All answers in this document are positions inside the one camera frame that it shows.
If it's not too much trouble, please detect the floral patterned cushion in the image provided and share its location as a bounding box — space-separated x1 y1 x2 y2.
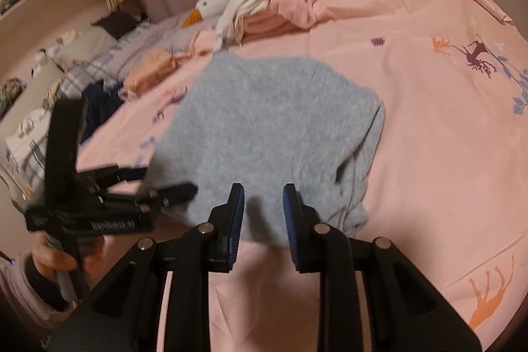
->
0 78 27 117

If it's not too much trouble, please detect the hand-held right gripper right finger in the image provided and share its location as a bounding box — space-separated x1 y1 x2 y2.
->
281 183 483 352

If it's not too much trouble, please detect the cream pillow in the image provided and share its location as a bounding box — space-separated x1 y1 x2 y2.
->
53 24 118 68

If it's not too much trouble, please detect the pink printed bedsheet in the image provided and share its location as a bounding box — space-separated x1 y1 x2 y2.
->
76 0 528 352

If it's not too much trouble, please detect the orange folded garment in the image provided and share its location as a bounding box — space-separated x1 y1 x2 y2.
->
124 48 178 99

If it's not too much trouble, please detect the white garment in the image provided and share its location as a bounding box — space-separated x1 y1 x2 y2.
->
214 0 285 48

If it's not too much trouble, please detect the navy blue garment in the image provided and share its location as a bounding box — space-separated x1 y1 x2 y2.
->
80 82 126 142

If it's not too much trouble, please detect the grey sweater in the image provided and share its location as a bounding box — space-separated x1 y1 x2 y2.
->
150 50 386 247

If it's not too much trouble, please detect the white patterned cloth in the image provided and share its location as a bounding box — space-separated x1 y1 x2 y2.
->
32 29 80 77

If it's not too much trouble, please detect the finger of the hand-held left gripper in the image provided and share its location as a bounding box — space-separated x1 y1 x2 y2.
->
76 164 149 193
99 181 199 212

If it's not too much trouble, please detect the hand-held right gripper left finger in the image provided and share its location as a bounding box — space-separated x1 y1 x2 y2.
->
47 183 246 352

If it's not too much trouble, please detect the person's left hand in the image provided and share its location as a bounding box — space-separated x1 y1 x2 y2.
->
31 231 105 276

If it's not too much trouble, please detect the lavender pillow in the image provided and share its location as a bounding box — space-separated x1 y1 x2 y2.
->
119 12 215 76

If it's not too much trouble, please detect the plaid bedding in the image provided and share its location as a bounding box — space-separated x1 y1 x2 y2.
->
4 47 139 188

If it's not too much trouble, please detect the pale pink folded garment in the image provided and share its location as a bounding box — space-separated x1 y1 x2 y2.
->
187 28 223 58

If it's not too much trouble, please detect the dark brown pillow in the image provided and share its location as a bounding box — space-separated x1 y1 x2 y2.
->
91 11 149 39

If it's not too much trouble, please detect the person's left forearm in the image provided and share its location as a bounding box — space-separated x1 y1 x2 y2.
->
0 249 83 340

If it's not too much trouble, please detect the salmon pink folded garment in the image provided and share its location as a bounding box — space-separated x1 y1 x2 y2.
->
243 10 302 37

